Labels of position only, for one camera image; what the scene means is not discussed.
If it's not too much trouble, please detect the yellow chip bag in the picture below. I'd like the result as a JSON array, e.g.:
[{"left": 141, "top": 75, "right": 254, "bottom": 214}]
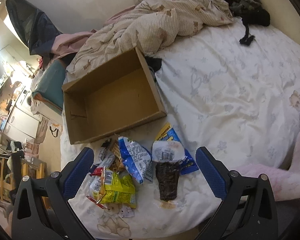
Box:
[{"left": 96, "top": 168, "right": 136, "bottom": 209}]

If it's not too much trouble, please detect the dark seaweed snack pack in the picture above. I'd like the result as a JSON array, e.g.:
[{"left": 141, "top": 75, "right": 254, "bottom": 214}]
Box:
[{"left": 152, "top": 140, "right": 185, "bottom": 202}]

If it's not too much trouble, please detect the blue white snack bag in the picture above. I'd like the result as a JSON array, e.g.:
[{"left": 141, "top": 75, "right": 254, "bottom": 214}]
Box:
[{"left": 119, "top": 137, "right": 153, "bottom": 184}]

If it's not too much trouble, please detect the blue yellow snack packet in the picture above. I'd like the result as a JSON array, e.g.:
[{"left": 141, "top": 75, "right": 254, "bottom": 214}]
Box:
[{"left": 155, "top": 122, "right": 199, "bottom": 176}]

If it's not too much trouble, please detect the red white snack bag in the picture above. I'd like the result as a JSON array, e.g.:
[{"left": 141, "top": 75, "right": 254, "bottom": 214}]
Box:
[{"left": 87, "top": 167, "right": 107, "bottom": 209}]

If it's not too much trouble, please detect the small white red bar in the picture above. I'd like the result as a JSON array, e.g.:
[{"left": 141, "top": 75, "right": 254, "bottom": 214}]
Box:
[{"left": 89, "top": 150, "right": 116, "bottom": 176}]

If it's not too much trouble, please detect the brown checkered wafer bar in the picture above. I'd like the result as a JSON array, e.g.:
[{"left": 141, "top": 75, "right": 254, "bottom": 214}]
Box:
[{"left": 109, "top": 140, "right": 126, "bottom": 172}]

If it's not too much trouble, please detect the wooden rack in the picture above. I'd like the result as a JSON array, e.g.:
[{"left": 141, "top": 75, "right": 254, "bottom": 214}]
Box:
[{"left": 0, "top": 154, "right": 46, "bottom": 202}]

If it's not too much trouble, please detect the pink plush toy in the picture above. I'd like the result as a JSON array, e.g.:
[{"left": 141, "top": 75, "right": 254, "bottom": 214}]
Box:
[{"left": 236, "top": 132, "right": 300, "bottom": 202}]

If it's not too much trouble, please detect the white drawer cabinet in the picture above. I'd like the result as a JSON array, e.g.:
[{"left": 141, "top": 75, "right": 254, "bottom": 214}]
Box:
[{"left": 3, "top": 87, "right": 43, "bottom": 142}]

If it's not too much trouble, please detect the white floral bed sheet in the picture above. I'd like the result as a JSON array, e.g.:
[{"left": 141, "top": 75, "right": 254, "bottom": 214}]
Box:
[{"left": 70, "top": 20, "right": 300, "bottom": 239}]

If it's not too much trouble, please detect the teal cushion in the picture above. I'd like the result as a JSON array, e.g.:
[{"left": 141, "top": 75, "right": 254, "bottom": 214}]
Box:
[{"left": 32, "top": 59, "right": 66, "bottom": 115}]

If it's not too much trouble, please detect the brown cardboard box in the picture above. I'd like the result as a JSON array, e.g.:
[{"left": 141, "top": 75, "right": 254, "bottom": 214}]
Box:
[{"left": 62, "top": 48, "right": 166, "bottom": 145}]

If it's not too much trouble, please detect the pink cloth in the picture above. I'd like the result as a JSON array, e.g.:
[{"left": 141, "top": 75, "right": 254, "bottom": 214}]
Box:
[{"left": 51, "top": 5, "right": 135, "bottom": 60}]

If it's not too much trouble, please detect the dark hanging jacket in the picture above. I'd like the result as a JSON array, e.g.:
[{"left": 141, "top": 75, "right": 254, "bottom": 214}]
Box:
[{"left": 5, "top": 0, "right": 61, "bottom": 57}]

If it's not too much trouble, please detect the dark camouflage garment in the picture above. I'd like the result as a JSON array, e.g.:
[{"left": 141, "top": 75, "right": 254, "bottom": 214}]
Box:
[{"left": 225, "top": 0, "right": 270, "bottom": 46}]

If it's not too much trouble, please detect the beige striped bear quilt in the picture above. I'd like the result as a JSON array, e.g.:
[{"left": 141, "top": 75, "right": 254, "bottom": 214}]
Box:
[{"left": 66, "top": 0, "right": 234, "bottom": 82}]

